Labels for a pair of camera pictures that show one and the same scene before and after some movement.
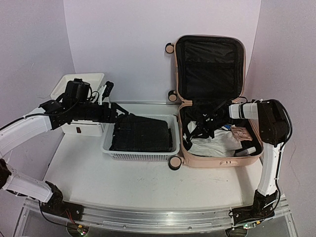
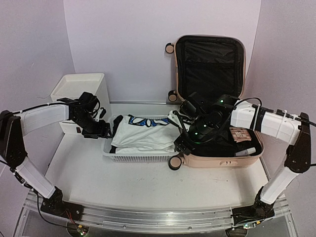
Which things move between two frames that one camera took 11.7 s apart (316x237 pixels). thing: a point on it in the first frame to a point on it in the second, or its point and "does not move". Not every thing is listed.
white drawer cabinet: (83, 127) does not move
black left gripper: (112, 112) to (101, 132)
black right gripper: (201, 128) to (179, 143)
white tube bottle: (245, 152) does not move
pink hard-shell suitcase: (210, 75) does not move
